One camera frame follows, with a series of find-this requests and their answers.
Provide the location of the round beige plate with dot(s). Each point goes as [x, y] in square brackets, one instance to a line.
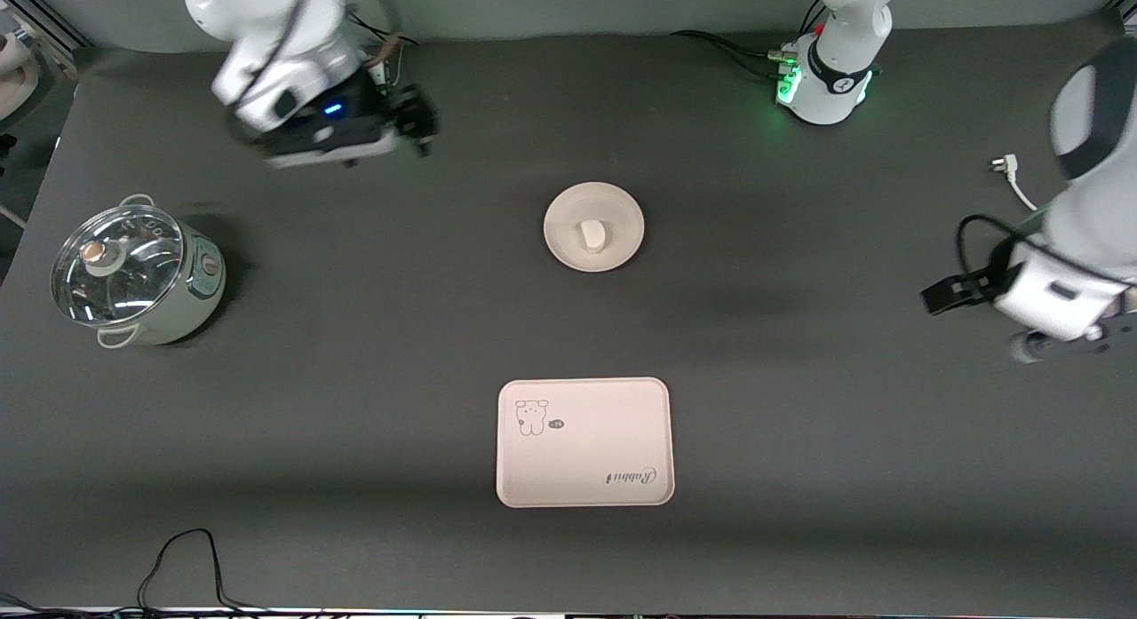
[613, 206]

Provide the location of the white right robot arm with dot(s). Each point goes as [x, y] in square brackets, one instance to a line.
[266, 24]

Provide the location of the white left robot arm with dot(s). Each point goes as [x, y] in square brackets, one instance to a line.
[844, 33]

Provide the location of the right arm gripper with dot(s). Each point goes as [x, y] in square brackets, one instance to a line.
[401, 109]

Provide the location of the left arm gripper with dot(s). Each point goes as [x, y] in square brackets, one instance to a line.
[975, 287]

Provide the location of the pale green electric pot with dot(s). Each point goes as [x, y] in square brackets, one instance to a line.
[191, 299]

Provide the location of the white steamed bun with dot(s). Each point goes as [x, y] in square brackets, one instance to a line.
[592, 235]

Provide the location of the aluminium frame rail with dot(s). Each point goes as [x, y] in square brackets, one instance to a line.
[44, 15]
[1126, 17]

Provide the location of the glass pot lid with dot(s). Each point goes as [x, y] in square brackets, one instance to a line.
[115, 273]

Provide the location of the beige round object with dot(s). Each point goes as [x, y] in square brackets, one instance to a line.
[16, 73]

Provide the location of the beige rabbit print tray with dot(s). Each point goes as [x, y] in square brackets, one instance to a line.
[586, 450]

